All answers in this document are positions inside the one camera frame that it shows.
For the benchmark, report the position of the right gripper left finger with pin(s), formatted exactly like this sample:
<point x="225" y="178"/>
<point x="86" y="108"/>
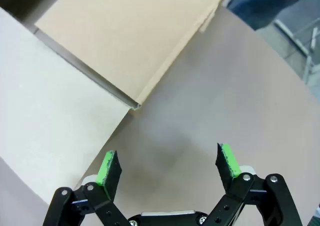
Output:
<point x="110" y="178"/>

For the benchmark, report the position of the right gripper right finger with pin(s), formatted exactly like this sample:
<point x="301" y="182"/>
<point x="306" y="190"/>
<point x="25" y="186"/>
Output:
<point x="226" y="171"/>

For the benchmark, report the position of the brown cardboard box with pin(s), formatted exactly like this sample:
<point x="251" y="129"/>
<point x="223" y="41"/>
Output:
<point x="125" y="36"/>

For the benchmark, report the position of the person in black coat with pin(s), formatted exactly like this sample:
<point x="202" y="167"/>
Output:
<point x="255" y="6"/>

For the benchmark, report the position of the grey metal table frame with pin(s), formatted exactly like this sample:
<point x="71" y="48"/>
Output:
<point x="308" y="58"/>

